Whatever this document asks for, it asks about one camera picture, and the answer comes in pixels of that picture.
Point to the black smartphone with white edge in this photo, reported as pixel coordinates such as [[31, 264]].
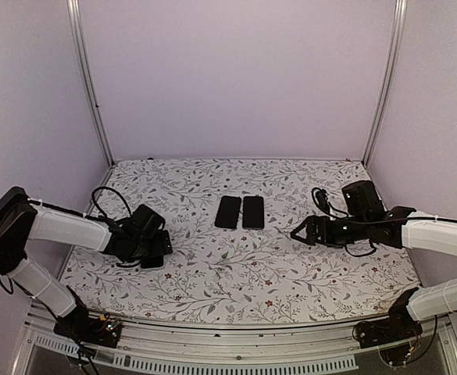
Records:
[[152, 262]]

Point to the aluminium front rail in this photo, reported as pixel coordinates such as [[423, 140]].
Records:
[[160, 347]]

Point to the left aluminium frame post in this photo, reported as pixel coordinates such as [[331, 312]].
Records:
[[73, 7]]

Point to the aluminium frame post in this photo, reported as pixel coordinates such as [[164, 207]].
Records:
[[394, 46], [73, 7]]

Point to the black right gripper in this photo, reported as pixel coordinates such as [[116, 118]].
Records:
[[312, 223]]

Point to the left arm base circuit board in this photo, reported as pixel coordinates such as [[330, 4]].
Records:
[[79, 326]]

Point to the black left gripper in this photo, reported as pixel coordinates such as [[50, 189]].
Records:
[[158, 248]]

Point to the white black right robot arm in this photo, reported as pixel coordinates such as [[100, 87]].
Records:
[[399, 227]]

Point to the right aluminium frame post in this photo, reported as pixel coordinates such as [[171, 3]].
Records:
[[394, 46]]

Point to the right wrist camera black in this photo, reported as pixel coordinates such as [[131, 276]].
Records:
[[321, 199]]

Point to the black smartphone corner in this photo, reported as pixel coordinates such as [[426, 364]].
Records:
[[228, 212]]

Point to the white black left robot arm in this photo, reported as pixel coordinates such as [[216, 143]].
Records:
[[24, 219]]

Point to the floral patterned table mat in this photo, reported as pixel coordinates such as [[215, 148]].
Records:
[[240, 276]]

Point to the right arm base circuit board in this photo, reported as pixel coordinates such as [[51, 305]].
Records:
[[388, 334]]

